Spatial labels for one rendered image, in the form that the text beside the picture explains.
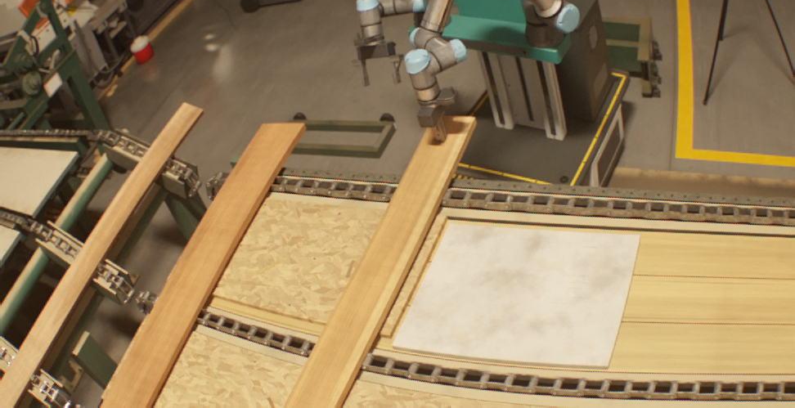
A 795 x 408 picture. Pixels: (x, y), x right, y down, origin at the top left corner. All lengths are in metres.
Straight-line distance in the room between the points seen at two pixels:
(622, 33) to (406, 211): 2.35
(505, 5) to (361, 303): 1.33
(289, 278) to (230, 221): 0.35
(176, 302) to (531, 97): 1.77
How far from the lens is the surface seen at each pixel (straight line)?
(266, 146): 2.66
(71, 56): 5.10
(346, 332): 1.92
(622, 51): 3.92
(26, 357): 2.55
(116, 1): 6.59
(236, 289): 2.25
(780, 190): 3.38
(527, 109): 3.17
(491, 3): 2.78
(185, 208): 3.03
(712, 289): 1.90
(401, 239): 2.09
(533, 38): 2.58
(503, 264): 1.99
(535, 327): 1.83
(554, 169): 2.99
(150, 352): 2.20
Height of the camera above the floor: 2.32
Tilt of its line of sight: 39 degrees down
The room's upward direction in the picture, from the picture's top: 19 degrees counter-clockwise
